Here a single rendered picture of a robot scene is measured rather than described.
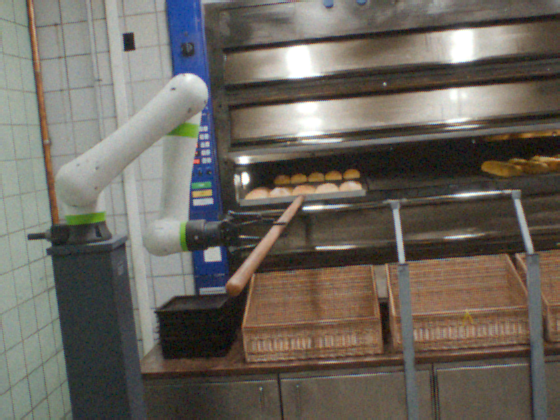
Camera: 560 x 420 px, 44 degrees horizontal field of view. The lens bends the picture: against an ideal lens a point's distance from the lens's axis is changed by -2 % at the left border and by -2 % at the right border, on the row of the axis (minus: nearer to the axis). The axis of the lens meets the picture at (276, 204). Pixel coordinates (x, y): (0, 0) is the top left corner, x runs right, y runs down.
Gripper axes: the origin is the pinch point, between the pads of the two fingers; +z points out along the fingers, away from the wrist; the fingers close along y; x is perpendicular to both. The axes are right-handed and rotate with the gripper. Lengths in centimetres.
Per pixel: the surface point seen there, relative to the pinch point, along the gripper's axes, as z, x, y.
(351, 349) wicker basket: 18, -67, 59
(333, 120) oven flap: 17, -116, -32
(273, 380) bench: -13, -62, 68
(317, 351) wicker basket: 5, -67, 59
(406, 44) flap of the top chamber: 53, -118, -63
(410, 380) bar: 40, -56, 69
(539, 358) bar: 88, -56, 63
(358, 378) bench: 20, -62, 69
